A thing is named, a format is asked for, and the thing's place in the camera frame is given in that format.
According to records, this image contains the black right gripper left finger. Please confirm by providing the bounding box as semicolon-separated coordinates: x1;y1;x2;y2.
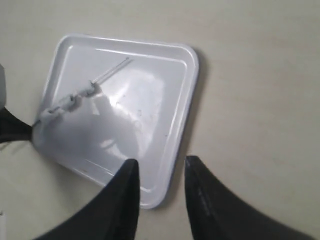
38;159;140;240

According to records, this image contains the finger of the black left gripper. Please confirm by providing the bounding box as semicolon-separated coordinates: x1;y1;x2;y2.
0;107;33;144

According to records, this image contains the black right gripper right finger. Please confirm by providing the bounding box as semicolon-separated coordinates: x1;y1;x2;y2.
184;155;312;240

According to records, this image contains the thin metal skewer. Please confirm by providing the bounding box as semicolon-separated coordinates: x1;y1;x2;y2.
32;57;131;127

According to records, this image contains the white rectangular plastic tray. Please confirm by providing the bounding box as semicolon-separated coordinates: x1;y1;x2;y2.
32;34;200;209

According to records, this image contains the white foam piece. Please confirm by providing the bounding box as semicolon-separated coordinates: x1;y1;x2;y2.
39;108;63;124
58;94;78;111

